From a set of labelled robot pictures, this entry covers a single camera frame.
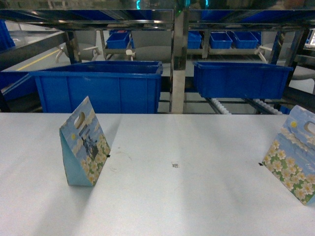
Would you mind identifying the big blue crate left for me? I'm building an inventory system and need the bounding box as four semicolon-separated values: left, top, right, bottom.
30;60;163;114

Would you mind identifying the flower gift bag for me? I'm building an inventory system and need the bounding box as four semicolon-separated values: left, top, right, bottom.
262;105;315;205
59;97;111;187

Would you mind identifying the blue crate on rollers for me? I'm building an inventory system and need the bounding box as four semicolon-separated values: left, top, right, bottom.
193;61;293;99

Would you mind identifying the steel rack post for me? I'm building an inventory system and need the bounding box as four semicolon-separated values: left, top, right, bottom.
170;8;189;114

